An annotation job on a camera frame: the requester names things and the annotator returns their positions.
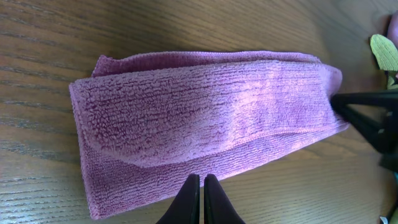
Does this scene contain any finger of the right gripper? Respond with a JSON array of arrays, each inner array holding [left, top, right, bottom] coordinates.
[[331, 89, 397, 109], [334, 106, 386, 154]]

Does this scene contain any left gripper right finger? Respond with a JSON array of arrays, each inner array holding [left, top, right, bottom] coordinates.
[[204, 174, 245, 224]]

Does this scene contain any purple cloth with tag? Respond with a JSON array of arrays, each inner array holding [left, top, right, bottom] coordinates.
[[387, 11, 398, 47]]

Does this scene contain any small green microfiber cloth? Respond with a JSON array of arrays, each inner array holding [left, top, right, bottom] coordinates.
[[370, 34, 397, 90]]

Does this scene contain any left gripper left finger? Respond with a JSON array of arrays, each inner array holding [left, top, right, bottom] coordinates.
[[156, 174, 200, 224]]

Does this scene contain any pink purple microfiber cloth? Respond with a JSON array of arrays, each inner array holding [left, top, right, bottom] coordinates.
[[69, 51, 348, 220]]

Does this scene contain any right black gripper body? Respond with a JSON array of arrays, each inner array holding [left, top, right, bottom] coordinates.
[[379, 108, 397, 172]]

